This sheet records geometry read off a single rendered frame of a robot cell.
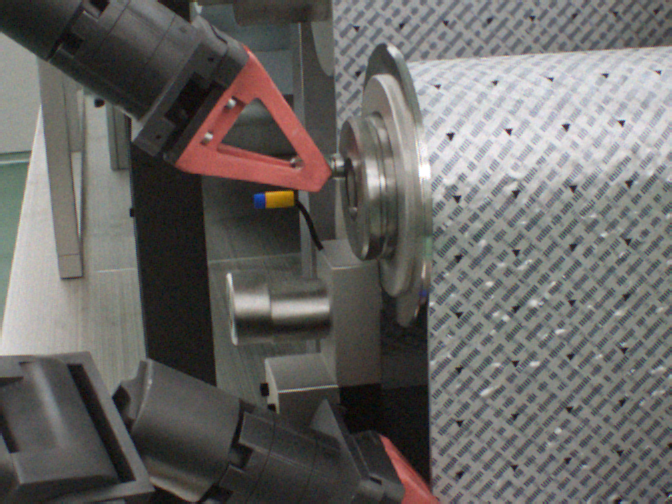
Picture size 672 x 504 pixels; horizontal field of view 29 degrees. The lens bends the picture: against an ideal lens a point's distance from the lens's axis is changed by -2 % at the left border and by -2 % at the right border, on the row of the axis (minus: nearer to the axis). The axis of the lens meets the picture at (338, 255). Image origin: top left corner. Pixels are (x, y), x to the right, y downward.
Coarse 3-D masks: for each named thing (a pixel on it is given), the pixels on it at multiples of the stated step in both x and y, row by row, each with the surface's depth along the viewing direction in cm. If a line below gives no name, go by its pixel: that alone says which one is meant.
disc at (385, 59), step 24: (384, 48) 67; (384, 72) 67; (408, 72) 64; (408, 96) 63; (408, 120) 63; (408, 144) 63; (432, 216) 62; (432, 240) 62; (432, 264) 63; (408, 288) 66; (408, 312) 67
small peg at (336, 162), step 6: (324, 156) 70; (330, 156) 70; (336, 156) 70; (342, 156) 70; (294, 162) 69; (300, 162) 69; (330, 162) 69; (336, 162) 69; (342, 162) 69; (294, 168) 69; (336, 168) 69; (342, 168) 69; (336, 174) 69; (342, 174) 70
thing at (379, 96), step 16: (384, 80) 66; (368, 96) 70; (384, 96) 66; (368, 112) 70; (384, 112) 66; (400, 112) 64; (400, 128) 64; (400, 144) 63; (400, 160) 64; (400, 176) 64; (400, 192) 64; (400, 208) 65; (400, 224) 65; (400, 240) 65; (400, 256) 66; (384, 272) 70; (400, 272) 66; (384, 288) 70; (400, 288) 67
